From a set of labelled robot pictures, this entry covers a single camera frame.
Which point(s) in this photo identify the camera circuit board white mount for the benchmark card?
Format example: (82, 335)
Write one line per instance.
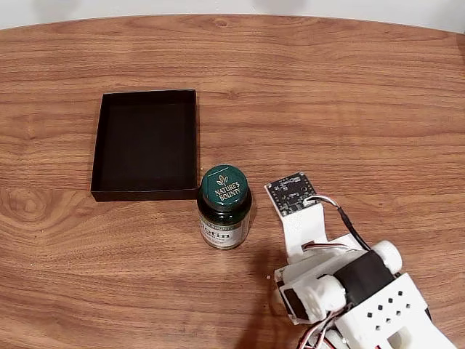
(290, 194)

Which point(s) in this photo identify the green pill bottle white label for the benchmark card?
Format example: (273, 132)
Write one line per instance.
(223, 203)

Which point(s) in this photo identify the black shallow cardboard box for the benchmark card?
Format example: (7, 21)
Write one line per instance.
(145, 145)

